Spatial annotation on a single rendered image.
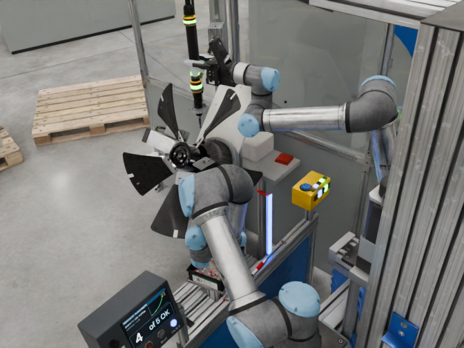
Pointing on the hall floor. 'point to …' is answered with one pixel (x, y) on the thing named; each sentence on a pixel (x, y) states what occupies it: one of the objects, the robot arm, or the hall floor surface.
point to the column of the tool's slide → (220, 18)
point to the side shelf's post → (262, 219)
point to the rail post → (311, 257)
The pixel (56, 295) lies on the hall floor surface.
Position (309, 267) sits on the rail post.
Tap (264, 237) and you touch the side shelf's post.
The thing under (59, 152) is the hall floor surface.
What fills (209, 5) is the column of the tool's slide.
